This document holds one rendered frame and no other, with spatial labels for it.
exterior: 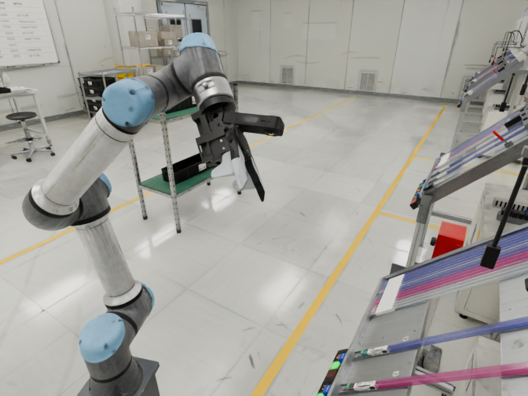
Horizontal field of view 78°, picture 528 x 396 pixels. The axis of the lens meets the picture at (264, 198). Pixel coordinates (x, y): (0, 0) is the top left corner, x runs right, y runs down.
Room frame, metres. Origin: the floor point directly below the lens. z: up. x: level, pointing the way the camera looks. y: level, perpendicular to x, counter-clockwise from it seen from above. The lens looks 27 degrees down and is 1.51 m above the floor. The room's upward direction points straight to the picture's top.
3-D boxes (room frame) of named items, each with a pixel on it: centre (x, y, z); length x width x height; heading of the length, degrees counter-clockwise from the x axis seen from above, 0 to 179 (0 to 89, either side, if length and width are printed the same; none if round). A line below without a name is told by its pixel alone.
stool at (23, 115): (4.24, 3.12, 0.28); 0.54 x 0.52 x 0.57; 81
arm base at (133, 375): (0.63, 0.45, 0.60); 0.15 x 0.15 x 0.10
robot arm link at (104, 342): (0.64, 0.45, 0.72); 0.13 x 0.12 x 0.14; 171
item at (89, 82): (6.48, 3.14, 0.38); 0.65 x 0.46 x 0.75; 61
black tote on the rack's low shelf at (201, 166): (2.81, 0.67, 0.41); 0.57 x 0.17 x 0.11; 148
